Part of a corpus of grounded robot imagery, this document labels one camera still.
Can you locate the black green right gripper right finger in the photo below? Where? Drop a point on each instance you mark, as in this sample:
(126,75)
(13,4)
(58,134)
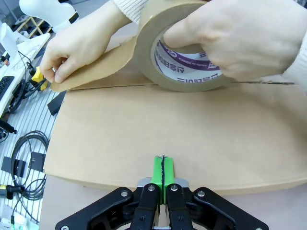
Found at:
(176,206)

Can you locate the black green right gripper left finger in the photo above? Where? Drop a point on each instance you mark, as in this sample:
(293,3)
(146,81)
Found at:
(146,206)

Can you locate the brown packing tape roll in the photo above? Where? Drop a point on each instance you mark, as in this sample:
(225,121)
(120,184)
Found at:
(146,43)

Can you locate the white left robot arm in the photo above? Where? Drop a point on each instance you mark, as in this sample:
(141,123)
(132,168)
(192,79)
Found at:
(48,12)

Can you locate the person's right forearm white sleeve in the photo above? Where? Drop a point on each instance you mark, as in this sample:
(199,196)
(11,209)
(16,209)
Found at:
(129,8)

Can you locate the person's right hand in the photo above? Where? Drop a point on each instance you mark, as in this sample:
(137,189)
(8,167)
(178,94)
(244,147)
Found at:
(79,43)

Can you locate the person's left hand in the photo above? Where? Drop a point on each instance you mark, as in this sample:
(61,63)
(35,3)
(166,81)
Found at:
(244,36)

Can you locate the brown cardboard box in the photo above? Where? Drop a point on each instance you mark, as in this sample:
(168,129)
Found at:
(168,124)

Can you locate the black square plate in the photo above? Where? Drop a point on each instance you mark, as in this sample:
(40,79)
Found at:
(38,161)

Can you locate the black rectangular block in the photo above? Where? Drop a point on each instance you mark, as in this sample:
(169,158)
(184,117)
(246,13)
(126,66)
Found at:
(56,104)

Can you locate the black keyboard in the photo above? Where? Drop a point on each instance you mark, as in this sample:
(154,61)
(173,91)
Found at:
(5,85)

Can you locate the wooden shelf rack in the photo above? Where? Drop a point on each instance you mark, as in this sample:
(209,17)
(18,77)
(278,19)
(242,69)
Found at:
(36,25)

